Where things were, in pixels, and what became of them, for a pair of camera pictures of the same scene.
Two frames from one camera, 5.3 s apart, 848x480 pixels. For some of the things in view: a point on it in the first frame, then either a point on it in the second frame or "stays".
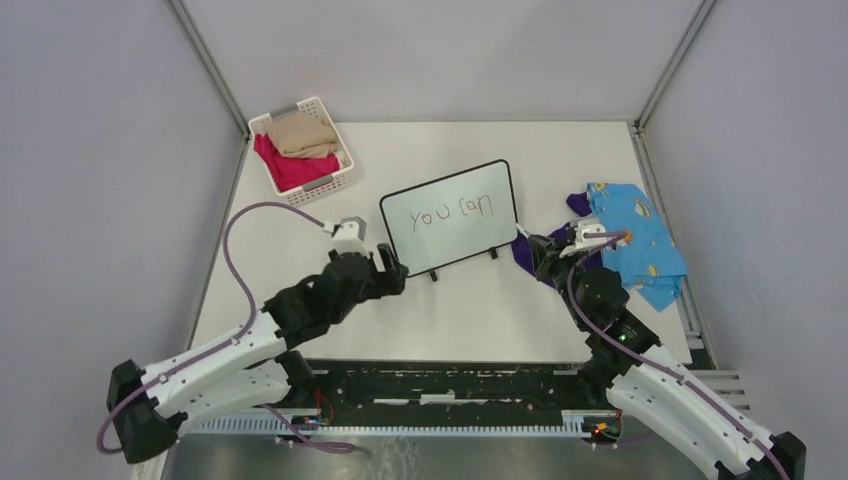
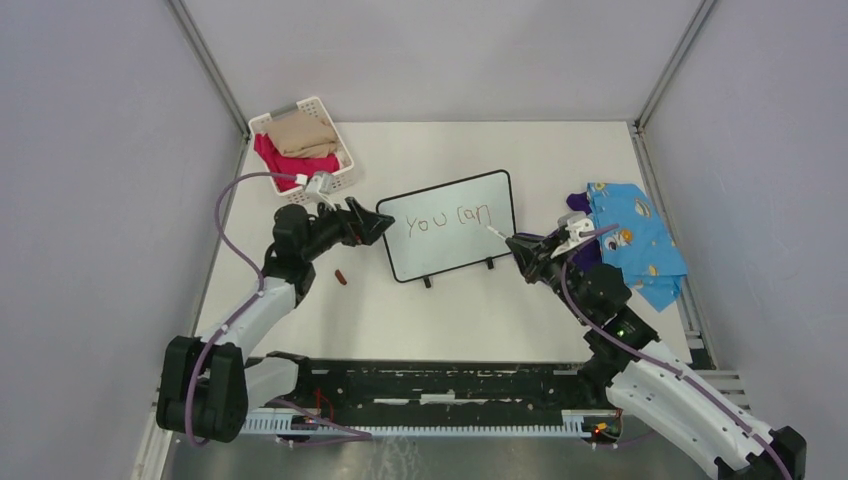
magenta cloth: x=289 y=172 stays
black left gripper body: x=375 y=286 → x=329 y=229
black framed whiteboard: x=440 y=222 stays
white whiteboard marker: x=523 y=231 → x=496 y=232
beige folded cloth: x=302 y=134 stays
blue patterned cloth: x=647 y=259 stays
